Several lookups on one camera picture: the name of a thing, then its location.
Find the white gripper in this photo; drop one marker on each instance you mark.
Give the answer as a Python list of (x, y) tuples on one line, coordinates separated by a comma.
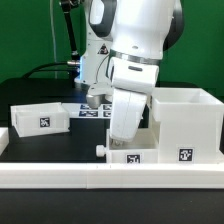
[(132, 84)]

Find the white front drawer box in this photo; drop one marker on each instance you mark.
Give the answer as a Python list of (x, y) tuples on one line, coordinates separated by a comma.
[(142, 150)]

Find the white drawer box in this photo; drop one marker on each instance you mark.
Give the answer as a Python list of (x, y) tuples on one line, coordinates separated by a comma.
[(142, 150), (39, 119)]

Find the white drawer cabinet frame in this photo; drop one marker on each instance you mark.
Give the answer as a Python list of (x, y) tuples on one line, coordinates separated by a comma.
[(187, 123)]

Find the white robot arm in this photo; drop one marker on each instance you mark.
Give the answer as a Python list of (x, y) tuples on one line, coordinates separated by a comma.
[(125, 44)]

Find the white rear drawer box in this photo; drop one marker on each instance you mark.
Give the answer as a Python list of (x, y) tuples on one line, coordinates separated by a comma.
[(39, 119)]

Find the white marker sheet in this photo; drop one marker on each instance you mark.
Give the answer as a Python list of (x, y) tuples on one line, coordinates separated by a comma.
[(83, 111)]

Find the white u-shaped boundary rail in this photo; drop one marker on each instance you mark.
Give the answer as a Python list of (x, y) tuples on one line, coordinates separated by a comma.
[(110, 176)]

